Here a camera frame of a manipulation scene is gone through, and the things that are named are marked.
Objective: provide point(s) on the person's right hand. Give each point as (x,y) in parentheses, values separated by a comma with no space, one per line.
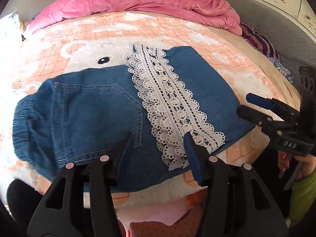
(284,161)

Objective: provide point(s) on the person's right forearm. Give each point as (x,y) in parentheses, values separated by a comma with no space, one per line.
(305,195)

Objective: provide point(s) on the orange printed fleece blanket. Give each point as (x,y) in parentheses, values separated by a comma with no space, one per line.
(172,29)

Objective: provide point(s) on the purple striped pillow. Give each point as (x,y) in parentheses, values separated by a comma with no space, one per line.
(261,44)

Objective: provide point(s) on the bed with beige sheet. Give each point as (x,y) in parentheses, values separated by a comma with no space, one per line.
(259,66)

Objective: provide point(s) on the blue denim pants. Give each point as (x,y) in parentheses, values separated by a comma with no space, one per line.
(86,108)

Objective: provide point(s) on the person's red dotted garment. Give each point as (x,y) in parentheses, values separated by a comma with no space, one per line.
(160,229)

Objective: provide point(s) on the pink duvet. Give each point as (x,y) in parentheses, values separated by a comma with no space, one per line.
(123,2)

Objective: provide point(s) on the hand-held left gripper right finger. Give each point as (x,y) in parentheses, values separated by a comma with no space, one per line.
(193,160)

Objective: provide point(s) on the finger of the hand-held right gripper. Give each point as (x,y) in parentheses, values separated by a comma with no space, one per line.
(249,114)
(259,101)

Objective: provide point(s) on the blue patterned pillow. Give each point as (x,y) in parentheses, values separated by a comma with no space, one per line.
(281,69)

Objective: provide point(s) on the grey padded headboard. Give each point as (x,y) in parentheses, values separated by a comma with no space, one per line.
(271,29)

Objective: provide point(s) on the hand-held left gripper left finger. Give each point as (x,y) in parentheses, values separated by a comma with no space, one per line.
(123,158)

